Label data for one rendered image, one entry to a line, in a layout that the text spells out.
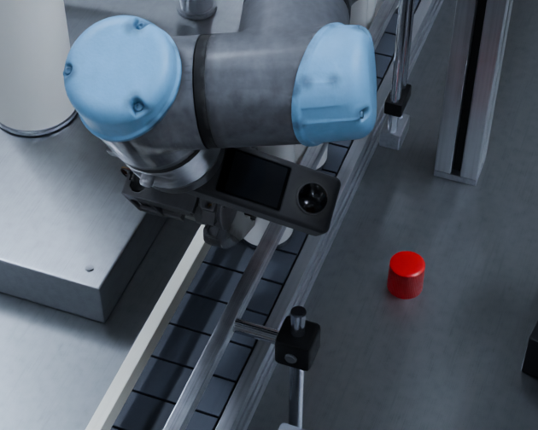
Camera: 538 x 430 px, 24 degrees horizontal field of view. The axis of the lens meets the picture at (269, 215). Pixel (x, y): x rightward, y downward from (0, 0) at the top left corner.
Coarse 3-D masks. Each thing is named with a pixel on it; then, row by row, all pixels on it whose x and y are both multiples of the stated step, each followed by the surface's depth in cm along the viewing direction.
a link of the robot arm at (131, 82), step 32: (96, 32) 78; (128, 32) 77; (160, 32) 77; (96, 64) 77; (128, 64) 77; (160, 64) 76; (192, 64) 78; (96, 96) 77; (128, 96) 76; (160, 96) 76; (192, 96) 78; (96, 128) 79; (128, 128) 78; (160, 128) 79; (192, 128) 79; (128, 160) 85; (160, 160) 84
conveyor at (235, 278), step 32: (416, 0) 141; (384, 64) 133; (224, 256) 114; (288, 256) 114; (192, 288) 112; (224, 288) 112; (256, 288) 112; (192, 320) 109; (256, 320) 109; (160, 352) 107; (192, 352) 107; (224, 352) 107; (160, 384) 104; (224, 384) 104; (128, 416) 102; (160, 416) 102; (192, 416) 102
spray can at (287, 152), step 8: (264, 152) 106; (272, 152) 106; (280, 152) 106; (288, 152) 107; (256, 224) 112; (264, 224) 112; (256, 232) 113; (264, 232) 113; (288, 232) 114; (248, 240) 115; (256, 240) 114; (280, 240) 114; (288, 240) 115
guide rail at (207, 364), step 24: (384, 0) 128; (384, 24) 125; (312, 168) 111; (264, 240) 105; (264, 264) 103; (240, 288) 101; (240, 312) 100; (216, 336) 97; (216, 360) 96; (192, 384) 94; (192, 408) 93
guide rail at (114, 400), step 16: (192, 240) 111; (192, 256) 110; (176, 272) 108; (192, 272) 110; (176, 288) 107; (160, 304) 106; (176, 304) 107; (160, 320) 105; (144, 336) 103; (160, 336) 105; (144, 352) 103; (128, 368) 101; (112, 384) 100; (128, 384) 101; (112, 400) 99; (96, 416) 98; (112, 416) 99
